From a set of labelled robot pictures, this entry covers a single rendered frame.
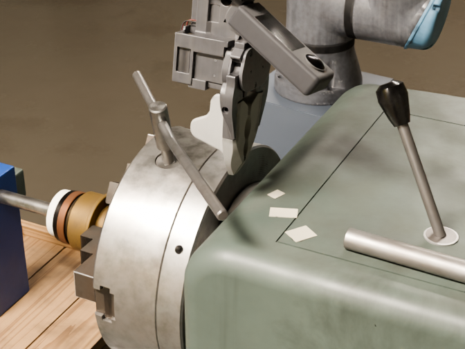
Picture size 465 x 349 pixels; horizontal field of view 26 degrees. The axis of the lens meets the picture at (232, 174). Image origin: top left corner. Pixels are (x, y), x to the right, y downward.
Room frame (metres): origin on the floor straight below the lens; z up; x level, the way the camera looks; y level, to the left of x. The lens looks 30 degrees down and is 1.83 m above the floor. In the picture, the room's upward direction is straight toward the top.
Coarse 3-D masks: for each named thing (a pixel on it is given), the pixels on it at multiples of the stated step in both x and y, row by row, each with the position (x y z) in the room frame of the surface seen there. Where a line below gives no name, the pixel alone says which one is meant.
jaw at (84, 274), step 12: (96, 228) 1.13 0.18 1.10; (84, 240) 1.11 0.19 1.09; (96, 240) 1.10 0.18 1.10; (84, 252) 1.08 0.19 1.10; (84, 264) 1.05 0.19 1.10; (84, 276) 1.02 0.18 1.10; (84, 288) 1.02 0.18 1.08; (108, 288) 0.99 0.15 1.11; (96, 300) 1.00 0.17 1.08; (108, 300) 0.99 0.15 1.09; (108, 312) 0.99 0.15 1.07
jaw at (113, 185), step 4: (148, 136) 1.20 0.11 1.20; (152, 136) 1.20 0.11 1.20; (148, 140) 1.20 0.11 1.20; (128, 164) 1.19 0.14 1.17; (112, 184) 1.18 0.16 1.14; (116, 184) 1.18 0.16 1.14; (108, 188) 1.18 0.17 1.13; (112, 188) 1.18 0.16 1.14; (108, 192) 1.18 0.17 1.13; (112, 192) 1.17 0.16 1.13; (108, 196) 1.17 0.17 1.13; (112, 196) 1.17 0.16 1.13; (108, 200) 1.17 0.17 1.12
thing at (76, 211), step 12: (72, 192) 1.20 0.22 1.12; (60, 204) 1.18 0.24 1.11; (72, 204) 1.18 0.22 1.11; (84, 204) 1.16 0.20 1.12; (96, 204) 1.16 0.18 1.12; (108, 204) 1.18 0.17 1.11; (60, 216) 1.16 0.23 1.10; (72, 216) 1.15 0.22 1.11; (84, 216) 1.15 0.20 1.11; (96, 216) 1.15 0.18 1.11; (60, 228) 1.16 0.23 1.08; (72, 228) 1.15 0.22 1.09; (84, 228) 1.13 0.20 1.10; (60, 240) 1.16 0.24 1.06; (72, 240) 1.14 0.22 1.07
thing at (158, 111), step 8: (152, 104) 1.07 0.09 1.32; (160, 104) 1.06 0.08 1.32; (152, 112) 1.05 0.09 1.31; (160, 112) 1.05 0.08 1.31; (152, 120) 1.06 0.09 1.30; (160, 120) 1.05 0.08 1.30; (168, 120) 1.06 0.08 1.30; (160, 136) 1.06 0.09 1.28; (160, 144) 1.06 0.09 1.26; (168, 152) 1.07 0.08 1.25; (168, 160) 1.07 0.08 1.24
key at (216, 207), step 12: (144, 84) 1.13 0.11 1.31; (144, 96) 1.11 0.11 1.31; (168, 132) 1.03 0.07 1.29; (168, 144) 1.02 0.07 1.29; (180, 156) 0.97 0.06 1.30; (192, 168) 0.94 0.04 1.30; (192, 180) 0.92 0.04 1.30; (204, 180) 0.91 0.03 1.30; (204, 192) 0.89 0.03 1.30; (216, 204) 0.85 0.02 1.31; (216, 216) 0.84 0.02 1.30
